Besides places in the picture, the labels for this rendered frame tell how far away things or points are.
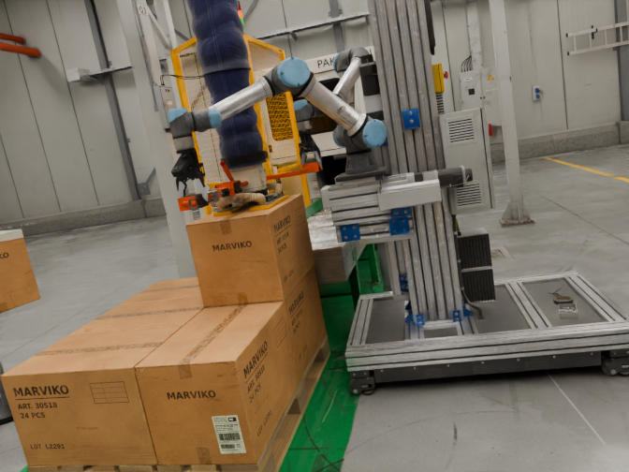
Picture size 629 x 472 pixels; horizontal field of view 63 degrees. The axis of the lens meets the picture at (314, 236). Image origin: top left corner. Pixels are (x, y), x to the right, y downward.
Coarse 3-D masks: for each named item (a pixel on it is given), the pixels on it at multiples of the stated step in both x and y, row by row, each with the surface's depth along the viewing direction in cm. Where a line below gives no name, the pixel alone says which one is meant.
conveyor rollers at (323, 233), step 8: (328, 208) 496; (312, 216) 456; (320, 216) 453; (328, 216) 442; (312, 224) 419; (320, 224) 416; (328, 224) 406; (312, 232) 382; (320, 232) 380; (328, 232) 370; (312, 240) 355; (320, 240) 353; (328, 240) 344; (336, 240) 341
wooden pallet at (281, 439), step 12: (324, 336) 290; (324, 348) 287; (312, 360) 262; (324, 360) 285; (312, 372) 275; (300, 384) 240; (312, 384) 261; (300, 396) 238; (288, 408) 220; (300, 408) 236; (288, 420) 231; (276, 432) 204; (288, 432) 222; (276, 444) 215; (288, 444) 215; (264, 456) 189; (276, 456) 207; (36, 468) 207; (48, 468) 206; (60, 468) 206; (72, 468) 203; (84, 468) 202; (96, 468) 200; (108, 468) 199; (120, 468) 197; (132, 468) 196; (144, 468) 195; (156, 468) 195; (168, 468) 192; (180, 468) 191; (192, 468) 190; (204, 468) 188; (216, 468) 188; (228, 468) 186; (240, 468) 185; (252, 468) 184; (264, 468) 188; (276, 468) 199
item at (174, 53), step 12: (180, 48) 403; (192, 48) 393; (192, 60) 397; (180, 72) 417; (180, 84) 418; (204, 84) 392; (180, 96) 422; (192, 96) 412; (204, 96) 397; (192, 108) 416; (192, 132) 426; (204, 132) 411; (216, 132) 396; (204, 144) 416; (216, 144) 400; (216, 156) 405; (216, 168) 410; (204, 180) 435; (216, 180) 415
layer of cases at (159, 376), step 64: (128, 320) 243; (192, 320) 227; (256, 320) 212; (320, 320) 287; (64, 384) 195; (128, 384) 188; (192, 384) 181; (256, 384) 191; (64, 448) 202; (128, 448) 194; (192, 448) 188; (256, 448) 184
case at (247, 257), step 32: (192, 224) 234; (224, 224) 230; (256, 224) 226; (288, 224) 251; (224, 256) 234; (256, 256) 230; (288, 256) 246; (224, 288) 238; (256, 288) 234; (288, 288) 240
